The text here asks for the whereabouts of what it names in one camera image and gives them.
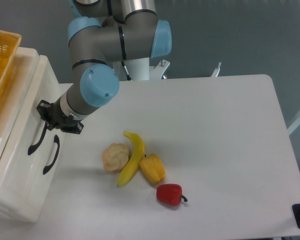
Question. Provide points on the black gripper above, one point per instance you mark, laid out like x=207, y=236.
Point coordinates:
x=52, y=115

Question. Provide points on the white top drawer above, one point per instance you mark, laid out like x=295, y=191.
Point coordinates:
x=28, y=125

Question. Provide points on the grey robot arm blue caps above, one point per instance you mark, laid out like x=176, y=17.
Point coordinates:
x=103, y=32

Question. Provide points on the white drawer cabinet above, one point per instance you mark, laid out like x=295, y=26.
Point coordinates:
x=28, y=152

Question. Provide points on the round beige bread roll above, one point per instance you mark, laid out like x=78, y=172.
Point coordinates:
x=115, y=157

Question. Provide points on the yellow banana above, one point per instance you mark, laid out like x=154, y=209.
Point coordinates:
x=132, y=166

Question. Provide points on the orange woven basket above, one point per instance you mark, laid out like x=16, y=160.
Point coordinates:
x=9, y=43

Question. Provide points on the yellow bell pepper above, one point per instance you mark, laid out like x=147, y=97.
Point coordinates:
x=152, y=168

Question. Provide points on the red bell pepper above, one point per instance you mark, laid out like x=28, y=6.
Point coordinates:
x=170, y=194

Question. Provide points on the white lower drawer black handle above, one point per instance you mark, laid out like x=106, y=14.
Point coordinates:
x=31, y=177

